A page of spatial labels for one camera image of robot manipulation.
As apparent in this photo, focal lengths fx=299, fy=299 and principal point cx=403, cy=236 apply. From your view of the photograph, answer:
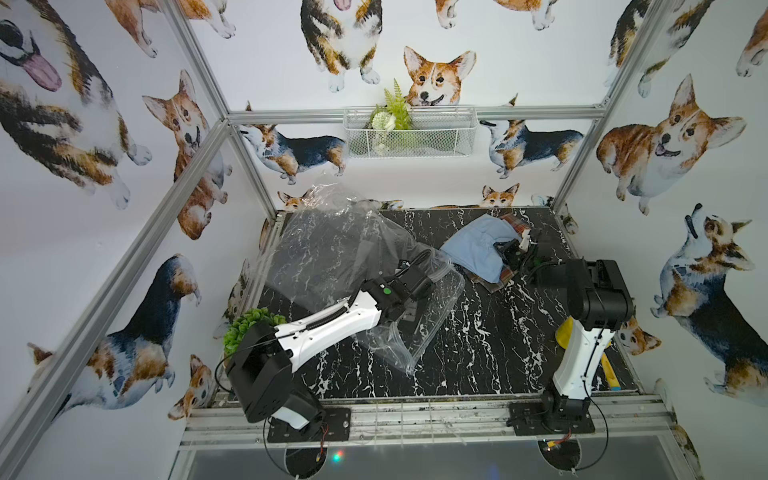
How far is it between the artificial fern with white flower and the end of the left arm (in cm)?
42

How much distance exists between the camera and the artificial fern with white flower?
814mm

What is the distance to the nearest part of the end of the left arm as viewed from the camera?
627mm
